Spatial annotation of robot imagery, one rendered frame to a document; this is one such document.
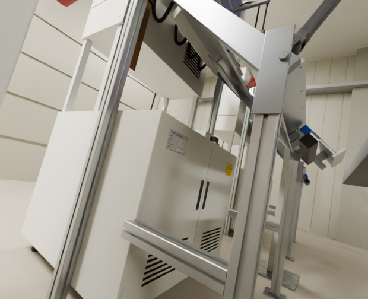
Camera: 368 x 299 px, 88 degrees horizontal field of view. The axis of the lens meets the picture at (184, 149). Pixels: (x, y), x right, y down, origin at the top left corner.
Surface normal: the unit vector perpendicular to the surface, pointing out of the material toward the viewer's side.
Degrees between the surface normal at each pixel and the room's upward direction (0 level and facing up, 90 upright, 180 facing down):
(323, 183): 90
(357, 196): 90
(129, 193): 90
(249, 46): 90
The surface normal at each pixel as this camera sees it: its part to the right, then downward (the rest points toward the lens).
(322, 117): -0.58, -0.23
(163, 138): 0.82, 0.11
